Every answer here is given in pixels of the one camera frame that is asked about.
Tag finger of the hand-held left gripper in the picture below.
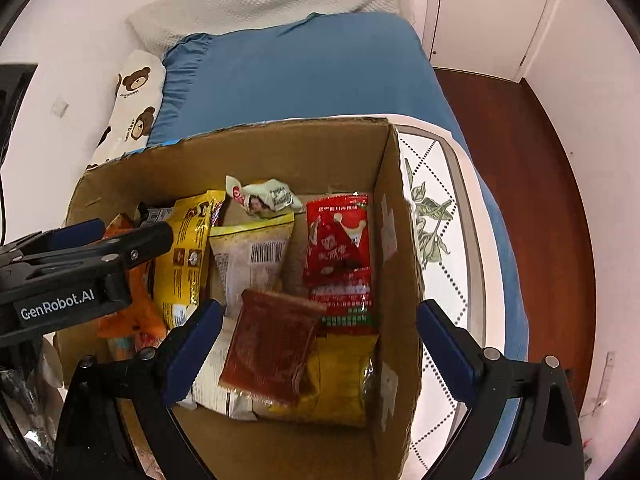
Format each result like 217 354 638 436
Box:
0 219 106 263
20 222 173 281

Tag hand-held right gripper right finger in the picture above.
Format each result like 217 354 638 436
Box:
416 299 586 480

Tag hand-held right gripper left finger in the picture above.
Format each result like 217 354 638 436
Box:
52 299 224 480

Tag orange snack packet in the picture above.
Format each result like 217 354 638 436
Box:
97 214 168 356

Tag dark red sauce packet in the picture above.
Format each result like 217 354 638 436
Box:
219 288 327 406

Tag red snack packet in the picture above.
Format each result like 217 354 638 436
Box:
302 192 379 333

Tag cardboard box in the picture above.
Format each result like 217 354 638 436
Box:
52 116 426 480

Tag yellow and black snack packet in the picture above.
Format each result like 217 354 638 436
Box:
137 190 226 328

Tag white printed mat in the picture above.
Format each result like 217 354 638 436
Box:
385 112 488 480

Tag pale yellow snack packet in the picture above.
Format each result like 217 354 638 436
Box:
209 212 296 318

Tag crumpled white snack packet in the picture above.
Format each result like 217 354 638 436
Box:
225 175 305 218

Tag bear print pillow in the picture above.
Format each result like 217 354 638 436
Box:
85 50 167 173

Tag white pillow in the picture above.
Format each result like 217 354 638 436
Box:
125 0 401 56

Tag white wardrobe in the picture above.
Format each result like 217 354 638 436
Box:
425 0 566 81

